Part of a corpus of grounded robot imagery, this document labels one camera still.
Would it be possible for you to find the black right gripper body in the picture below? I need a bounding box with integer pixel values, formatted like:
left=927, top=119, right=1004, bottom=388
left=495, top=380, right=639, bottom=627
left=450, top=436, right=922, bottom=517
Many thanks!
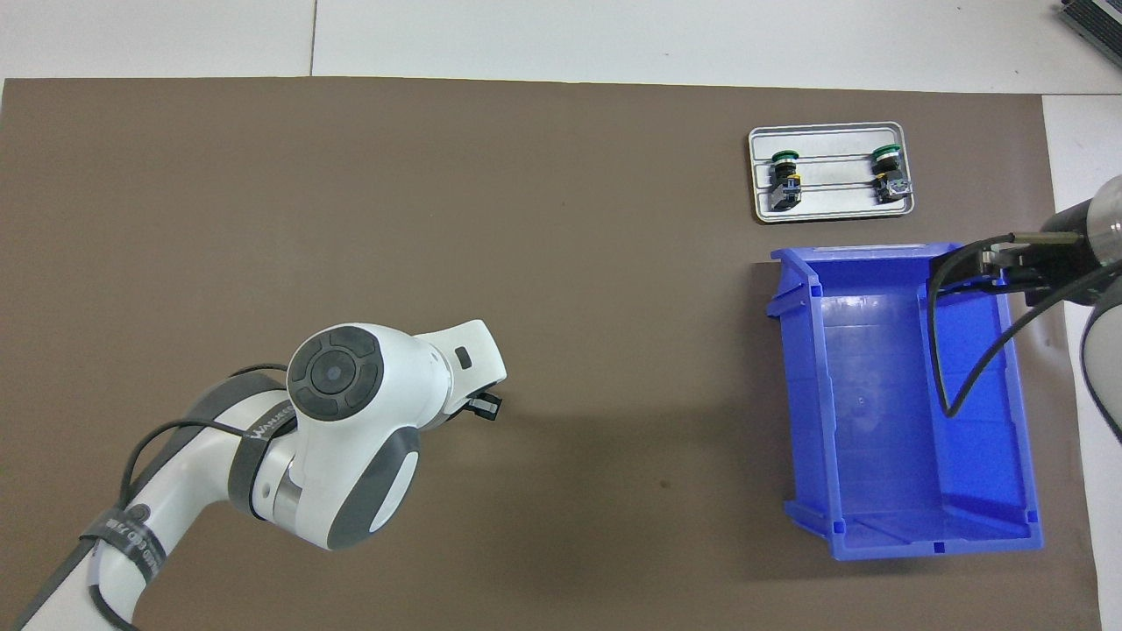
left=1021, top=200, right=1105, bottom=306

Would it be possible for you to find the brown table mat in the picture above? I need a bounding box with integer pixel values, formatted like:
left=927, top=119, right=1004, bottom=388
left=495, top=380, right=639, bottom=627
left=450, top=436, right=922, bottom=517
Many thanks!
left=0, top=77, right=1104, bottom=631

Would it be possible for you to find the grey metal tray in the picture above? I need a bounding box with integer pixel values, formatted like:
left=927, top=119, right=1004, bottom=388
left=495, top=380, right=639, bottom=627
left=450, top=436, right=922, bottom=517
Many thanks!
left=748, top=121, right=917, bottom=224

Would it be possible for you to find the blue plastic storage bin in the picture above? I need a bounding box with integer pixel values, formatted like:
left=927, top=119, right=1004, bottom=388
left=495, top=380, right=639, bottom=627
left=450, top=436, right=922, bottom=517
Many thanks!
left=765, top=244, right=1044, bottom=562

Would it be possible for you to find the dark keyboard device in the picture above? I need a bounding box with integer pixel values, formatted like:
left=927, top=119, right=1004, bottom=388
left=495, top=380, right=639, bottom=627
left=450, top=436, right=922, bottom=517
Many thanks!
left=1056, top=0, right=1122, bottom=49

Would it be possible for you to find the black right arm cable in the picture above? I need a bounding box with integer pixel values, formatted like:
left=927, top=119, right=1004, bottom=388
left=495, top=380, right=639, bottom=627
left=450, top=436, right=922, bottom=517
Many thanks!
left=927, top=232, right=1122, bottom=420

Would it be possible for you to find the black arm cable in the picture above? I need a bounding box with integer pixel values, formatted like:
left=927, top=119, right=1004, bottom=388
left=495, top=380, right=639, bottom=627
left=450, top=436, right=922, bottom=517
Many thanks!
left=927, top=232, right=1122, bottom=420
left=83, top=364, right=299, bottom=631

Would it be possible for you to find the green push button switch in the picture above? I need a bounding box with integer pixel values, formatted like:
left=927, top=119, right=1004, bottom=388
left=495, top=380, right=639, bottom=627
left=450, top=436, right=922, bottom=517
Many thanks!
left=770, top=151, right=806, bottom=213
left=872, top=145, right=914, bottom=207

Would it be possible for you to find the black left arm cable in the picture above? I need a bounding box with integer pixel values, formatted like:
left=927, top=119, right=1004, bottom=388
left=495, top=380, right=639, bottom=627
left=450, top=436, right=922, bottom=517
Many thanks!
left=83, top=364, right=299, bottom=631

